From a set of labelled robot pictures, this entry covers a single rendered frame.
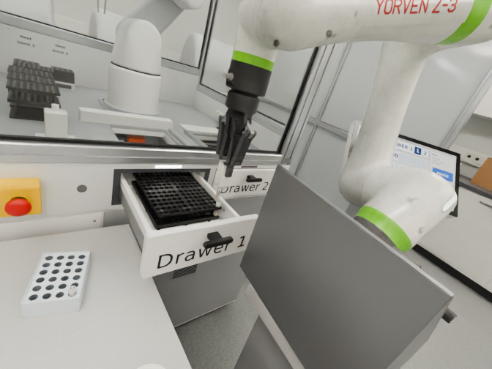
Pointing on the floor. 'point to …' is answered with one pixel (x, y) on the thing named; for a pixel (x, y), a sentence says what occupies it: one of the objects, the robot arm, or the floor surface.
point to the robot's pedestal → (266, 342)
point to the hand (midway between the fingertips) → (223, 173)
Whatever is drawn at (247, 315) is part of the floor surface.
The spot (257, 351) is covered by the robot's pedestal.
